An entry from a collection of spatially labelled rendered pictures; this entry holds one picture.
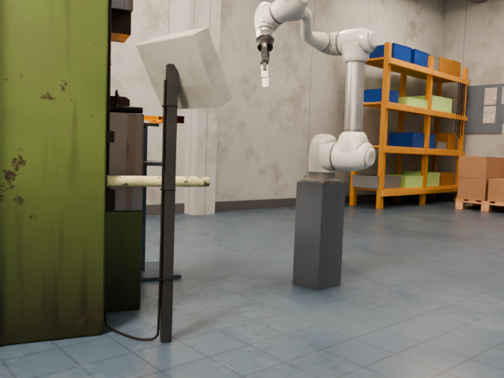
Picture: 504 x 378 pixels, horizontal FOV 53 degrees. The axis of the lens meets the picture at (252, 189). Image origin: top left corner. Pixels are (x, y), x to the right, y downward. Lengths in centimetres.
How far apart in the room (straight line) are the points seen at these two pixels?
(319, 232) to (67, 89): 153
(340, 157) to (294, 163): 452
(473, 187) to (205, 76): 673
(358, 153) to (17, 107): 164
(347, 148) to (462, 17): 802
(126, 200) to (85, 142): 43
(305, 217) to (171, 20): 375
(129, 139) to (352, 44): 126
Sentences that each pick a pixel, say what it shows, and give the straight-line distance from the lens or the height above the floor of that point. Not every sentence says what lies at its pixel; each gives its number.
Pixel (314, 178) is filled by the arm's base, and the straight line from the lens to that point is 287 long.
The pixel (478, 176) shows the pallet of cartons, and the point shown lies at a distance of 825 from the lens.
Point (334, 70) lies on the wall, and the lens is 797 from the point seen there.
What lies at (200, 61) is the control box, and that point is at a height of 107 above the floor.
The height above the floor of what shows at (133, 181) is 62.
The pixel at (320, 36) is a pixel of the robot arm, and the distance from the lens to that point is 283.
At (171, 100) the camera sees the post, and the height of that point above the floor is 94.
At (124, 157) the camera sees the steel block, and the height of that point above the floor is 72.
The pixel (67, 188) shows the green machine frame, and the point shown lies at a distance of 206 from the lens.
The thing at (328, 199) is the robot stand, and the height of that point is 51.
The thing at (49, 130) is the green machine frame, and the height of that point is 81.
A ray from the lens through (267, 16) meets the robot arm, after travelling 247.
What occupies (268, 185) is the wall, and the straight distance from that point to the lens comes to 695.
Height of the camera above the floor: 76
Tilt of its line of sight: 4 degrees down
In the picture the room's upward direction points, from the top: 2 degrees clockwise
